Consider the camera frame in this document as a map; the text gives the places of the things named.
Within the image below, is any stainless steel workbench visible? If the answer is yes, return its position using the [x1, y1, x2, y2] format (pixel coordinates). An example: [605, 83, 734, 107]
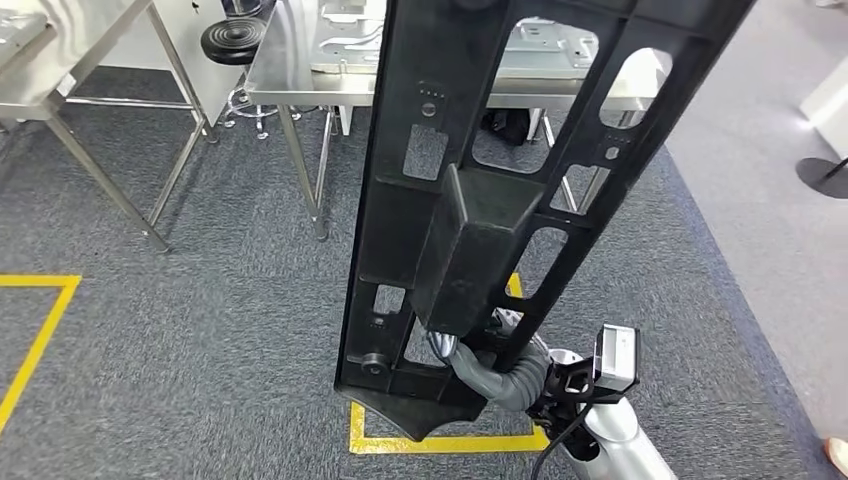
[243, 0, 672, 243]

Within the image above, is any white cabinet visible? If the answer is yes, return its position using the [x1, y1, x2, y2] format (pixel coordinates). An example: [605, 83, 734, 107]
[99, 0, 248, 128]

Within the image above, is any stamped grey metal plate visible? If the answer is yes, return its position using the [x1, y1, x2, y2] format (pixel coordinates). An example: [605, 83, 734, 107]
[308, 0, 601, 81]

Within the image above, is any black plastic frame part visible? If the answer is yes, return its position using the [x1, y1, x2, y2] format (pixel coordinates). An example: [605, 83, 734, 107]
[333, 0, 757, 444]

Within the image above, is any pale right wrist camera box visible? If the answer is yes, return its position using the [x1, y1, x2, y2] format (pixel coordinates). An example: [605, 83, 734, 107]
[592, 324, 641, 393]

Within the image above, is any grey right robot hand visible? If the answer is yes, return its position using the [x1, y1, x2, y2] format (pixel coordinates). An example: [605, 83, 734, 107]
[425, 309, 528, 403]

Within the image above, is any stainless steel side table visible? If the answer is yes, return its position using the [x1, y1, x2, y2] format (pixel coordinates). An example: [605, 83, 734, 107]
[0, 0, 221, 255]

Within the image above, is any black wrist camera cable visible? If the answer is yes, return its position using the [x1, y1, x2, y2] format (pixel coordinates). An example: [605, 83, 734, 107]
[529, 404, 594, 480]

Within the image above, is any black round stool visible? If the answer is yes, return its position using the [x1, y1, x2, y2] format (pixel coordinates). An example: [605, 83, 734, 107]
[200, 16, 303, 142]

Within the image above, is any person's foot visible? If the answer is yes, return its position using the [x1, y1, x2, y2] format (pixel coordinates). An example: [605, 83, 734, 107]
[823, 437, 848, 476]

